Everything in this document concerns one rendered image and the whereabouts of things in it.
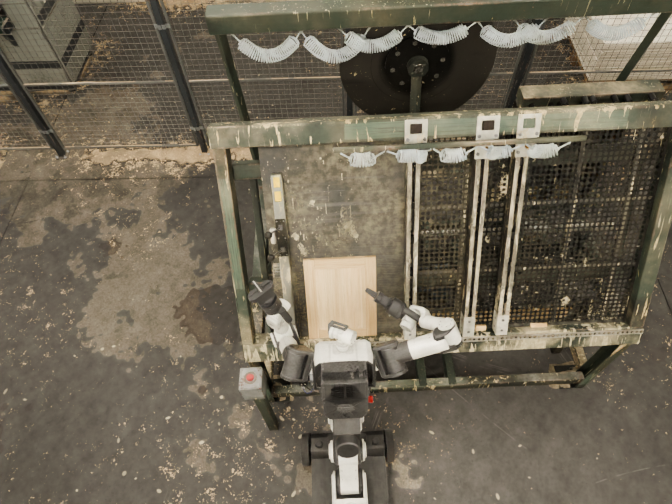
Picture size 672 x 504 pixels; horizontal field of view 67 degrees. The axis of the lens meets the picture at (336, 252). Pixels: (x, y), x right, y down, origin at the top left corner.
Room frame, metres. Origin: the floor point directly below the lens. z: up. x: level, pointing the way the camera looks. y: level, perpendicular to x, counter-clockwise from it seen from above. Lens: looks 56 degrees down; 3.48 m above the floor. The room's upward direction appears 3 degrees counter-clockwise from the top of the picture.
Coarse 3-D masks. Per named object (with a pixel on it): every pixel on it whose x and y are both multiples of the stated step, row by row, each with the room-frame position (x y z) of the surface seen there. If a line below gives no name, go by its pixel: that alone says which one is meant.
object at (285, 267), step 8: (272, 176) 1.63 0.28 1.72; (280, 176) 1.63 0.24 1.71; (272, 184) 1.61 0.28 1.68; (280, 184) 1.61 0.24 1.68; (272, 192) 1.59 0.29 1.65; (280, 208) 1.55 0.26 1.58; (280, 216) 1.52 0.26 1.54; (288, 248) 1.45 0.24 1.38; (288, 256) 1.41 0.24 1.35; (280, 264) 1.39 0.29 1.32; (288, 264) 1.39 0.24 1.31; (288, 272) 1.37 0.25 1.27; (288, 280) 1.35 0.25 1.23; (288, 288) 1.32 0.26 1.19; (288, 296) 1.30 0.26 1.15; (288, 312) 1.25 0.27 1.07; (296, 328) 1.21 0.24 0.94
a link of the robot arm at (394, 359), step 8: (400, 344) 0.90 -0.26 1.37; (384, 352) 0.87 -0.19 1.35; (392, 352) 0.87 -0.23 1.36; (400, 352) 0.86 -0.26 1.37; (408, 352) 0.86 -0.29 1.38; (384, 360) 0.85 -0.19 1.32; (392, 360) 0.84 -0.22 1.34; (400, 360) 0.84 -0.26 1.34; (408, 360) 0.84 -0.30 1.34; (392, 368) 0.81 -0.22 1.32; (400, 368) 0.81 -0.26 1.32
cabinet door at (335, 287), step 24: (312, 264) 1.40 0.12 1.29; (336, 264) 1.40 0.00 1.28; (360, 264) 1.39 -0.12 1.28; (312, 288) 1.33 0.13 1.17; (336, 288) 1.33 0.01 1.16; (360, 288) 1.32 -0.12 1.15; (312, 312) 1.25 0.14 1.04; (336, 312) 1.25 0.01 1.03; (360, 312) 1.25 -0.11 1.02; (312, 336) 1.18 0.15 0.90
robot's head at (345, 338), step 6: (336, 330) 0.96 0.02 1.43; (342, 330) 0.95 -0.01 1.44; (348, 330) 0.95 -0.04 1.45; (330, 336) 0.94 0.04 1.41; (336, 336) 0.93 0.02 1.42; (342, 336) 0.92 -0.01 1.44; (348, 336) 0.92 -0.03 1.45; (354, 336) 0.93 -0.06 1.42; (336, 342) 0.93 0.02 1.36; (342, 342) 0.91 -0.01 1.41; (348, 342) 0.90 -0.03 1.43; (354, 342) 0.91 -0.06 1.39; (342, 348) 0.89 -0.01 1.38
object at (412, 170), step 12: (408, 120) 1.69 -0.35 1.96; (420, 120) 1.68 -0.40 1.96; (408, 132) 1.66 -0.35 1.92; (420, 156) 1.52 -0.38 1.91; (408, 168) 1.60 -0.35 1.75; (408, 180) 1.57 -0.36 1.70; (408, 192) 1.54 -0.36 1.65; (408, 204) 1.51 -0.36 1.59; (408, 216) 1.48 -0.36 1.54; (408, 228) 1.45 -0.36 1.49; (408, 240) 1.42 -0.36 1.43; (408, 252) 1.39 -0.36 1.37; (408, 264) 1.35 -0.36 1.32; (408, 276) 1.32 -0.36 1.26; (408, 288) 1.28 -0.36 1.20; (408, 300) 1.24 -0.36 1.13; (408, 336) 1.13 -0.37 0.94
